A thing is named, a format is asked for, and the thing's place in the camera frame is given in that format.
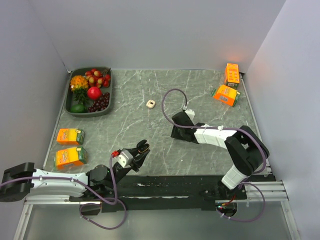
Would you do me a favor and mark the green avocado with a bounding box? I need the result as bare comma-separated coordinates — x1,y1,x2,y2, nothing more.
69,103,87,113

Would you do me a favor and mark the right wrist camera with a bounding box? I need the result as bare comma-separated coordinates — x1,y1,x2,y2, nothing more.
182,106,195,121

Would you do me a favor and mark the orange pineapple toy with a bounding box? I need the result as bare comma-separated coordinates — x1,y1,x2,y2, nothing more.
69,75,89,105

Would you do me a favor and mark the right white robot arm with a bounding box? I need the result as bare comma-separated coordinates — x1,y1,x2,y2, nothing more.
171,109,270,199

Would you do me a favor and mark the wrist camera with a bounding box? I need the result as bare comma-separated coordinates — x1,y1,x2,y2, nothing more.
182,106,195,121
111,148,134,168

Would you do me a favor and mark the grey fruit tray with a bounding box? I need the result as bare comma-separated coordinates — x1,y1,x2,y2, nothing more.
64,66,113,118

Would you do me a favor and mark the orange juice box left upper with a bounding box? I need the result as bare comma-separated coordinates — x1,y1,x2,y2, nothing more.
56,128,85,145

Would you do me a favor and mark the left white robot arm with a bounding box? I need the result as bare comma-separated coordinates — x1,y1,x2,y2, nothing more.
0,141,150,205

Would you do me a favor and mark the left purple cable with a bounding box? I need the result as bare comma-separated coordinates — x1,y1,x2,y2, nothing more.
0,154,128,230

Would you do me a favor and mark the orange juice box tilted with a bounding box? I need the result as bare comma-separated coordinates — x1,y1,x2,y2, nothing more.
211,84,241,107

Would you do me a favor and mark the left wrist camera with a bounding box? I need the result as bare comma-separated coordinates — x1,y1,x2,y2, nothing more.
111,148,134,168

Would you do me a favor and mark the red apple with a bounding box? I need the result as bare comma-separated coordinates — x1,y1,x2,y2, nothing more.
87,86,102,101

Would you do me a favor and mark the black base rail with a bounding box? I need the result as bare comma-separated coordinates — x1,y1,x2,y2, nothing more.
85,173,247,211

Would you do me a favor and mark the orange juice box far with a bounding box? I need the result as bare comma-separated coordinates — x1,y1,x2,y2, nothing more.
224,63,240,89

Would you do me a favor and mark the dark grape bunch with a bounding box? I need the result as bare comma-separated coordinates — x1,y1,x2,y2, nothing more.
88,92,110,113

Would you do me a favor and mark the red lychee bunch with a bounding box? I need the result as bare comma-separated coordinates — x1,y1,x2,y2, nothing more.
84,68,111,88

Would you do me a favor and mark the orange juice box left lower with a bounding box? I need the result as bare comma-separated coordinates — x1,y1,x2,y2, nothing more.
54,146,88,170

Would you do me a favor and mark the beige earbud charging case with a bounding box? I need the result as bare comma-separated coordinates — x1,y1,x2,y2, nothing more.
146,99,156,109

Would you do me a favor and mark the black earbud charging case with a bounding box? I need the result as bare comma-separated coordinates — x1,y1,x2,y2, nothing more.
136,139,150,154

